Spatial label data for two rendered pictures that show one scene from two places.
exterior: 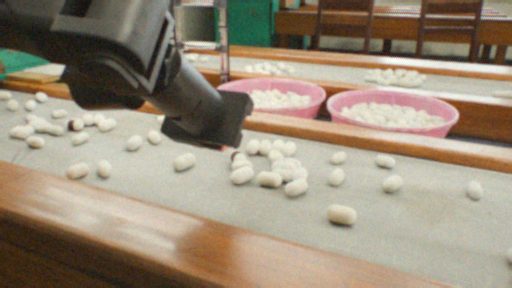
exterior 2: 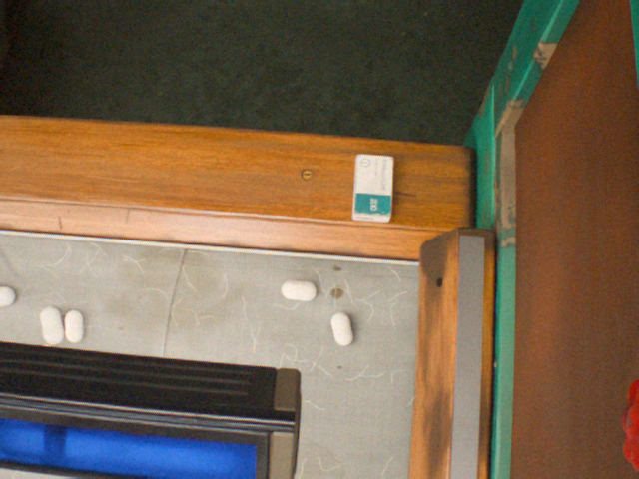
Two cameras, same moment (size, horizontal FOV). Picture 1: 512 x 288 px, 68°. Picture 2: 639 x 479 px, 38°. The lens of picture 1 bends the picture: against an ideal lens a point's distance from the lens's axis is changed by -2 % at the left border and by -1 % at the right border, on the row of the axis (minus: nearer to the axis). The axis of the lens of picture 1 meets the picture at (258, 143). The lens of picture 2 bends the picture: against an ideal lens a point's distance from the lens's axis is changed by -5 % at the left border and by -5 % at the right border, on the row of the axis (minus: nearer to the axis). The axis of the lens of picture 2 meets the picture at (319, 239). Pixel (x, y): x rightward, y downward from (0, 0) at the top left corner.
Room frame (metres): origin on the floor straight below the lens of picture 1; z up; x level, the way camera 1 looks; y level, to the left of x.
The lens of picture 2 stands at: (0.95, 0.59, 1.63)
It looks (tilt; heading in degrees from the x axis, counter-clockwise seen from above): 72 degrees down; 153
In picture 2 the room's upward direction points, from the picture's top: 7 degrees clockwise
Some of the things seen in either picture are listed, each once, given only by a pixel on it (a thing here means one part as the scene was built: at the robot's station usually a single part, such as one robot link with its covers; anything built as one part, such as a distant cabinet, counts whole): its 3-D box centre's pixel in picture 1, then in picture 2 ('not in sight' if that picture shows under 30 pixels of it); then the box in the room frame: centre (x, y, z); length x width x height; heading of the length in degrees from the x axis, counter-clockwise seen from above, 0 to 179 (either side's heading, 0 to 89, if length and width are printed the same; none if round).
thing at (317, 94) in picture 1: (269, 110); not in sight; (0.90, -0.03, 0.72); 0.27 x 0.27 x 0.10
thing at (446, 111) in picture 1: (387, 126); not in sight; (0.79, -0.28, 0.72); 0.27 x 0.27 x 0.10
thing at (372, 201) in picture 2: not in sight; (372, 188); (0.67, 0.78, 0.78); 0.06 x 0.04 x 0.02; 155
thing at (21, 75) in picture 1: (72, 67); not in sight; (1.18, 0.57, 0.77); 0.33 x 0.15 x 0.01; 155
